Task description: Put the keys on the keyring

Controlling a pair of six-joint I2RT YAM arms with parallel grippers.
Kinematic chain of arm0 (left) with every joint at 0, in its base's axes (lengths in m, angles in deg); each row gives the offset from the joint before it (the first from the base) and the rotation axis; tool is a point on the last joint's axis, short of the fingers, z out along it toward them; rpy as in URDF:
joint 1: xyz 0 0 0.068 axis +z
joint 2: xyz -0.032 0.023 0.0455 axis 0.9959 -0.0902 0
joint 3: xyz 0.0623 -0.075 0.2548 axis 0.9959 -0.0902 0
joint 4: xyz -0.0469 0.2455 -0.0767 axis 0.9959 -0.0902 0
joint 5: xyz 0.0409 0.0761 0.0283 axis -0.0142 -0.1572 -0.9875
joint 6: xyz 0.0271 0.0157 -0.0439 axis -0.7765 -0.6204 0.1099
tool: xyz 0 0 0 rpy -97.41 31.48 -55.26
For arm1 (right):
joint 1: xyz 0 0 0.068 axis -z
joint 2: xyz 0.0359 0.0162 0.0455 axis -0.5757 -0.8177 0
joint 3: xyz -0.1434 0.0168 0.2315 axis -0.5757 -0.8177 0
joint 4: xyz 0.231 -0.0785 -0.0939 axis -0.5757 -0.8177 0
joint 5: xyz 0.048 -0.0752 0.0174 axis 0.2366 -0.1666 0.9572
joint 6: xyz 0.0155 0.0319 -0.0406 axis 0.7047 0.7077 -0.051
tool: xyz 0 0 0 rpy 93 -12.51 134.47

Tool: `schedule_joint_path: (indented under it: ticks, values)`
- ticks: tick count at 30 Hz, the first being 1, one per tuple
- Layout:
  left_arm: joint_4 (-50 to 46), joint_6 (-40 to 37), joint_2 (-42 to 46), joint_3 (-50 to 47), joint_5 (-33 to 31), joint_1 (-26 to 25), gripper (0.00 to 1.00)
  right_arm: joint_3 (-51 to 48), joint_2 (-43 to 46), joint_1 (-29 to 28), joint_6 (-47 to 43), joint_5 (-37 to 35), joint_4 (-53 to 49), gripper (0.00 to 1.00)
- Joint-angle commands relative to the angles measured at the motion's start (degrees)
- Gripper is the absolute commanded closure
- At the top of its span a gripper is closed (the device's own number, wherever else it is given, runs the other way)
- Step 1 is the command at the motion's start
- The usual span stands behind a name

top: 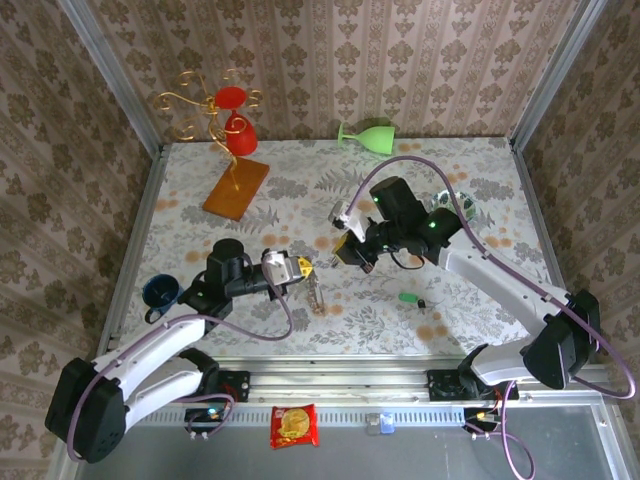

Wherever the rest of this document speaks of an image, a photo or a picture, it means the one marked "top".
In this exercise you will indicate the key with green tag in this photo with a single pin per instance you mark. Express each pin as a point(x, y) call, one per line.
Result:
point(407, 298)

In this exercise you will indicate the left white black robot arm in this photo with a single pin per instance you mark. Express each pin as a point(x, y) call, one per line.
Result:
point(150, 345)

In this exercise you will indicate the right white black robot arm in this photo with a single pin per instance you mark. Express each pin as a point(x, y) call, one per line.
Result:
point(500, 285)

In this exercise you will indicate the leaf patterned bowl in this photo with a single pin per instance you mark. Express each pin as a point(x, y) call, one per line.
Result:
point(442, 199)

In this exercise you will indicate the blue mug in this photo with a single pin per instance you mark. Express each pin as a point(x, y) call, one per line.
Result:
point(160, 290)

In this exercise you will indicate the green wine glass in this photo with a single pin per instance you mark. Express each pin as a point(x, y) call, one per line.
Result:
point(377, 140)

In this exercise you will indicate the red wine glass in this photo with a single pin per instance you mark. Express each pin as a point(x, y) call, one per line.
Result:
point(241, 137)

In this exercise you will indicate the red snack packet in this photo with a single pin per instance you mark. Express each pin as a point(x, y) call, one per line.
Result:
point(295, 425)

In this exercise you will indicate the small blue silver block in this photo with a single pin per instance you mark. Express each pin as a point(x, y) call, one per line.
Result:
point(385, 424)

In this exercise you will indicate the grey metal panel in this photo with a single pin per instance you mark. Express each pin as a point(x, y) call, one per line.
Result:
point(400, 460)

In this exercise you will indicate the aluminium table side rail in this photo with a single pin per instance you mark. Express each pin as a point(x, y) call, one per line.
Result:
point(133, 250)
point(533, 200)

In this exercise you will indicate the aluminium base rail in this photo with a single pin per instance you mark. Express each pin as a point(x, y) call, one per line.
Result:
point(340, 382)

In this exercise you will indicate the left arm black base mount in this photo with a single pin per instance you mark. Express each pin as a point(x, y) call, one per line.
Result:
point(240, 385)

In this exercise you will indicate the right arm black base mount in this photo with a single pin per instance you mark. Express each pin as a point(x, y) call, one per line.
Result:
point(442, 385)

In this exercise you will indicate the aluminium frame post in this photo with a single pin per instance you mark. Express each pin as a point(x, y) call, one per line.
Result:
point(112, 75)
point(555, 75)

